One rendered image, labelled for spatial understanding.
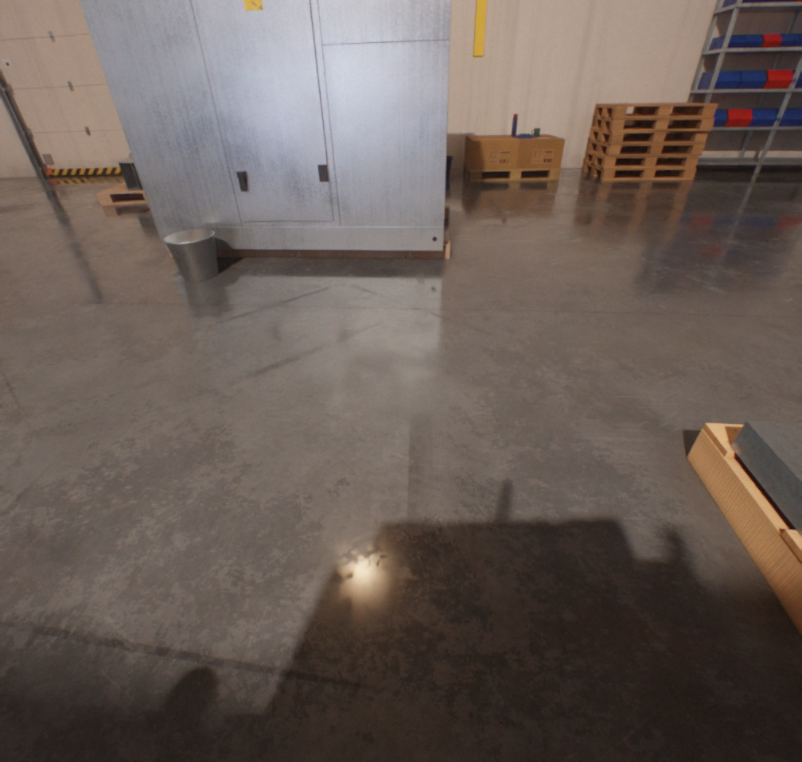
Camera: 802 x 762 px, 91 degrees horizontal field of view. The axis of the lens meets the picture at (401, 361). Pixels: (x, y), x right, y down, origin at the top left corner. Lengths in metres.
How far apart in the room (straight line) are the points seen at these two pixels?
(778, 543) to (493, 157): 5.35
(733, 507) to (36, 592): 1.82
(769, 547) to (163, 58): 3.43
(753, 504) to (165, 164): 3.36
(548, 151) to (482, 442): 5.18
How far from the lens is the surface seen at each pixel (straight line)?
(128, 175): 6.29
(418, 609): 1.10
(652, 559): 1.30
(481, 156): 6.01
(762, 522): 1.38
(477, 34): 3.48
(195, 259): 2.97
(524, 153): 6.14
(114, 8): 3.33
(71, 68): 9.12
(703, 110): 6.84
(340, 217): 2.90
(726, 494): 1.48
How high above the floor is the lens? 1.00
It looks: 33 degrees down
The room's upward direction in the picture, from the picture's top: 2 degrees counter-clockwise
